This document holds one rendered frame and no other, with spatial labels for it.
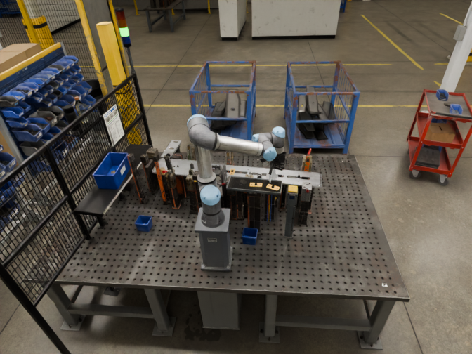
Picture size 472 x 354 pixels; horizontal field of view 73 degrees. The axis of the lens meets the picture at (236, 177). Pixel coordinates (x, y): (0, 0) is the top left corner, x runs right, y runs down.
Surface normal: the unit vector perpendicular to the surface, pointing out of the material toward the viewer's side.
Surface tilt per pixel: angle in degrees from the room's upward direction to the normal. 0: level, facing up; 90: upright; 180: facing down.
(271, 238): 0
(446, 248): 0
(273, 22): 90
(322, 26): 90
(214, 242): 90
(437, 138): 90
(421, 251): 0
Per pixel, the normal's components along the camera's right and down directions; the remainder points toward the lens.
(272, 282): -0.04, -0.79
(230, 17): -0.13, 0.61
